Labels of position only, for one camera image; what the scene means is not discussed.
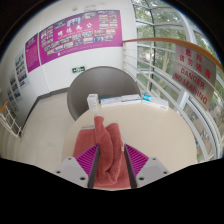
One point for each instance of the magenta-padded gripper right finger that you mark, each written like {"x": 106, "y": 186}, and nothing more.
{"x": 136, "y": 160}

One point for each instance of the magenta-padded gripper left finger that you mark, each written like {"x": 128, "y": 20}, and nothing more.
{"x": 87, "y": 160}

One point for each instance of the pink terry towel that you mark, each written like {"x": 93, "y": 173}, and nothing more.
{"x": 110, "y": 150}

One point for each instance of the small upright white box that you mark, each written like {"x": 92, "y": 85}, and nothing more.
{"x": 92, "y": 101}

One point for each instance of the flat white and blue box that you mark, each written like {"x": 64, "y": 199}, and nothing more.
{"x": 131, "y": 99}
{"x": 111, "y": 102}
{"x": 155, "y": 101}

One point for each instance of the grey round-backed chair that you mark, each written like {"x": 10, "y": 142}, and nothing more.
{"x": 100, "y": 83}

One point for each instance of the short white railing orange handrail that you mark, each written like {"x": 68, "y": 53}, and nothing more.
{"x": 11, "y": 121}

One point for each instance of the green exit sign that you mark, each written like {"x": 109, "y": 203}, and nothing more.
{"x": 78, "y": 69}

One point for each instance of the silver red-lettered warning sign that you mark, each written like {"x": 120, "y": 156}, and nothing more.
{"x": 193, "y": 75}

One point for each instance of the wide magenta photo poster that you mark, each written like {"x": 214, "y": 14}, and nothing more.
{"x": 80, "y": 45}

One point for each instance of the narrow magenta text poster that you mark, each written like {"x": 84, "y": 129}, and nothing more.
{"x": 32, "y": 53}

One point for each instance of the white railing with orange handrail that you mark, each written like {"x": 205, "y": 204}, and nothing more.
{"x": 150, "y": 40}

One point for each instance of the white photo wall poster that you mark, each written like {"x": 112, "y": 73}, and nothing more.
{"x": 21, "y": 68}
{"x": 15, "y": 86}

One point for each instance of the white-framed glass window wall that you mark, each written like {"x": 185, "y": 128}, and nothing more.
{"x": 146, "y": 16}

